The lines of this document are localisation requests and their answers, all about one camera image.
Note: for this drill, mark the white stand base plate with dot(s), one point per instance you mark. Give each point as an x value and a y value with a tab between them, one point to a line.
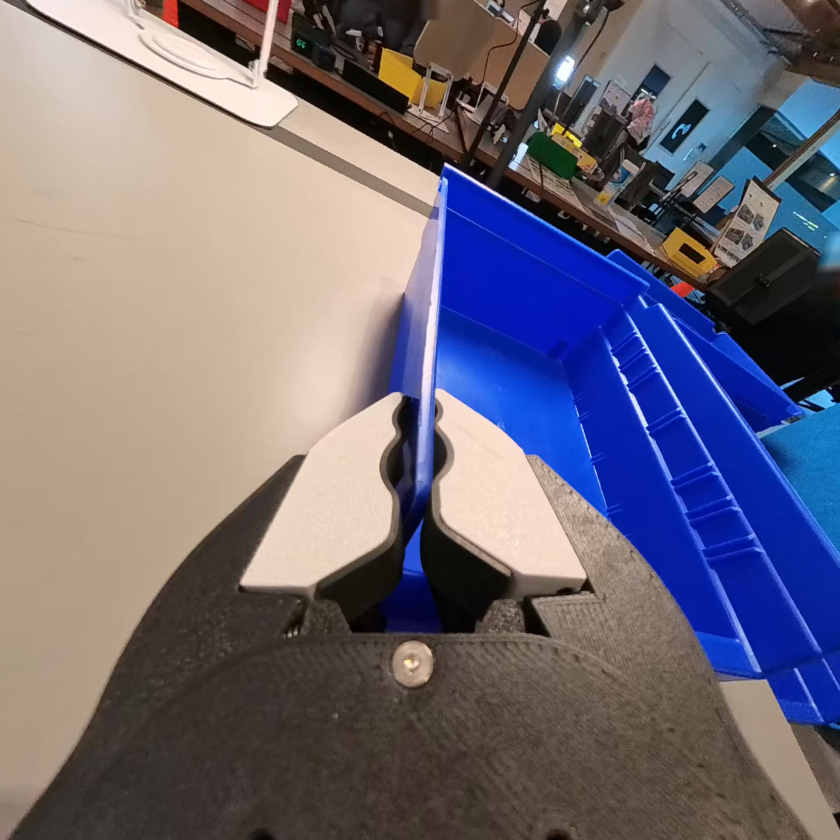
197	59

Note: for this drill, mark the grey metal column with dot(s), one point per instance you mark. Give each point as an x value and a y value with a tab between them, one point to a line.
525	98

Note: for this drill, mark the yellow hollow box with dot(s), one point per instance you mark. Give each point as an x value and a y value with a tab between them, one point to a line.
689	253

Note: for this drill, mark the black computer monitor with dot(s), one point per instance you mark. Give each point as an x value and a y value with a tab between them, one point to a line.
764	275

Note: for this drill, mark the red box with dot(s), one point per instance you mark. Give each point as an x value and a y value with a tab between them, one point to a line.
282	10

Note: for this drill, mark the standing poster banner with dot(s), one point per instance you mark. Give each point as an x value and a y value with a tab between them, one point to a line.
748	220

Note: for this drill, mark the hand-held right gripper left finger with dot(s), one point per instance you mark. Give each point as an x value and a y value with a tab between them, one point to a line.
334	518

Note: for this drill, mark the green flat box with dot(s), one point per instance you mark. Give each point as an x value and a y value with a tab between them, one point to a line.
551	154

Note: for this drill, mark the orange plastic object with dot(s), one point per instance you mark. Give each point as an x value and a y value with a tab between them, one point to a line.
681	289

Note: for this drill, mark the teal panel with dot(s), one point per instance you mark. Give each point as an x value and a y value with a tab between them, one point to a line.
807	466

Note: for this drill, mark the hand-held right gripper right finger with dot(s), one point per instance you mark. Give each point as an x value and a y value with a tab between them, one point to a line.
499	518

